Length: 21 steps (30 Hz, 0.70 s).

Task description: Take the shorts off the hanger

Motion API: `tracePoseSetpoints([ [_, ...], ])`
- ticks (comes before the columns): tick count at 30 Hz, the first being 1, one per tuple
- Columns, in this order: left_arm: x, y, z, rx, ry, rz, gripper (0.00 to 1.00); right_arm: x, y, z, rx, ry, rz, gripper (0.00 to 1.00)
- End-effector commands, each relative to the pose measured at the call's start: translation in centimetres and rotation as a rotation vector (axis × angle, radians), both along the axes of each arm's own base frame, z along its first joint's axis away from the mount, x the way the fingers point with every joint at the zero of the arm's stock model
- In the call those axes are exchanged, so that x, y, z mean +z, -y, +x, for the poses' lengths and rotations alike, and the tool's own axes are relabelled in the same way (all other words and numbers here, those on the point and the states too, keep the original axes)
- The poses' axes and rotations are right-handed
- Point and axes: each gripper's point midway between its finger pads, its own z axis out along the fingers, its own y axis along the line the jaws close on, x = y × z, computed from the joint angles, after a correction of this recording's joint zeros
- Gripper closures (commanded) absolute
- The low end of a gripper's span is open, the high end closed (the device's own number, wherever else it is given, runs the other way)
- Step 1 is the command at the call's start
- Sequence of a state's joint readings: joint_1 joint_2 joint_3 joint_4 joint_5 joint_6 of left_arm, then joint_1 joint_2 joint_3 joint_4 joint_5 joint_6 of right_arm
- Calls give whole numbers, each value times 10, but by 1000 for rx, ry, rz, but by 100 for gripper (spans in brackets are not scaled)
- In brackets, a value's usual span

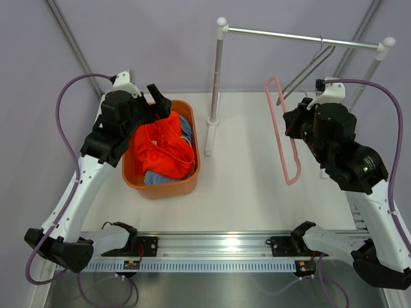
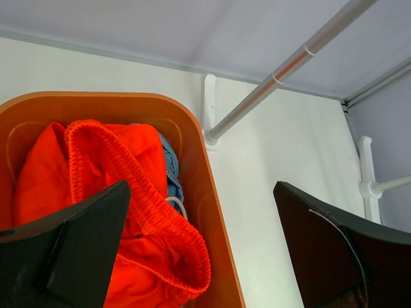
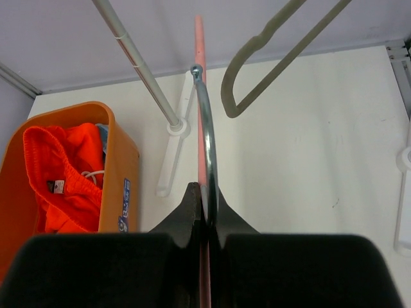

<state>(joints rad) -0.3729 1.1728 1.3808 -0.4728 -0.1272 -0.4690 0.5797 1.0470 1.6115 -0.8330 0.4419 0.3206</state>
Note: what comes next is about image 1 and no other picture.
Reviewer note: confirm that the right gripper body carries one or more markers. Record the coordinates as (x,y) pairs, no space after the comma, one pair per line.
(303,126)

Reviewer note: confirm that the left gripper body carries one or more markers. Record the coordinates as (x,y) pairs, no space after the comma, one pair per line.
(143,113)

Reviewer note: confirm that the orange shorts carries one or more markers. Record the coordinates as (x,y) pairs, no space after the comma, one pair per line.
(163,147)

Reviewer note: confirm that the grey hanger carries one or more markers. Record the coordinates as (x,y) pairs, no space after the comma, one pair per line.
(318,59)

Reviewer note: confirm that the light blue shorts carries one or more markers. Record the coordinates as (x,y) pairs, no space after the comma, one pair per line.
(170,173)

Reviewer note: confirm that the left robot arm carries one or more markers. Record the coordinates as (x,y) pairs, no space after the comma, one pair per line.
(61,239)

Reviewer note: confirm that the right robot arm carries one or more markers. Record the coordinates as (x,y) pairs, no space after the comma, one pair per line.
(382,260)

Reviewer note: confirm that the orange plastic basket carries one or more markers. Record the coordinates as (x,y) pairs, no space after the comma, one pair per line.
(136,181)

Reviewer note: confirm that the white metal clothes rack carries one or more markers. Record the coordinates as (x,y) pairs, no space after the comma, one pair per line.
(381,49)

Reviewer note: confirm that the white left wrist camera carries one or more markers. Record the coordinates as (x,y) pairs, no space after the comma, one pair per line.
(124,81)

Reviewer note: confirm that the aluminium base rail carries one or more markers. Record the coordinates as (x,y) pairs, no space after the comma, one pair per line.
(213,245)

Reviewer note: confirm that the white slotted cable duct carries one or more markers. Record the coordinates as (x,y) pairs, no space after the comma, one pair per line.
(191,266)

